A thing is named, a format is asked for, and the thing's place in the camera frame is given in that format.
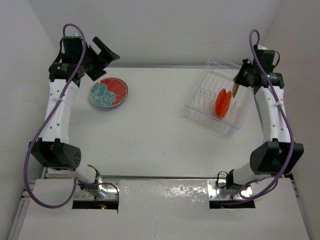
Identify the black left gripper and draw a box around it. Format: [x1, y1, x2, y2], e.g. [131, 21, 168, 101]
[78, 37, 120, 81]

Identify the yellow patterned plate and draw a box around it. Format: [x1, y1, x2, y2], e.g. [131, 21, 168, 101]
[232, 83, 239, 98]

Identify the orange plastic plate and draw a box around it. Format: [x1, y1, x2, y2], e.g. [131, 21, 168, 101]
[221, 91, 232, 116]
[215, 88, 227, 118]

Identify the red teal floral plate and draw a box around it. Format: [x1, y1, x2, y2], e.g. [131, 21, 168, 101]
[89, 77, 129, 108]

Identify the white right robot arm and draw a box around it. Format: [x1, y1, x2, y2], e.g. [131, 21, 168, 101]
[226, 48, 304, 191]

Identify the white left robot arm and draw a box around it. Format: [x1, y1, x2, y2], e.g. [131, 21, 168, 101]
[31, 36, 120, 184]

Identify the white wire dish rack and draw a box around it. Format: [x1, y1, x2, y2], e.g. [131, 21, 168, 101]
[184, 57, 253, 136]

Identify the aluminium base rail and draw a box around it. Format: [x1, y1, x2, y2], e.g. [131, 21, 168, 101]
[26, 178, 300, 222]

